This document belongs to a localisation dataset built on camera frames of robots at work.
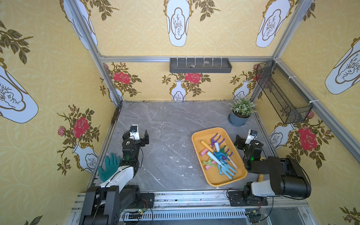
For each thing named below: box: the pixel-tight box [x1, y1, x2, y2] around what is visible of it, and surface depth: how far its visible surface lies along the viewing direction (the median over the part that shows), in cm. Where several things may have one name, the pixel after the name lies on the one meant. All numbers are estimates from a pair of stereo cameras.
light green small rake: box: [202, 157, 216, 168], surface depth 85 cm
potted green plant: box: [227, 97, 258, 128], surface depth 97 cm
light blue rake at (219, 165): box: [214, 142, 224, 176], surface depth 90 cm
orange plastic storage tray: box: [191, 127, 248, 188], surface depth 88 cm
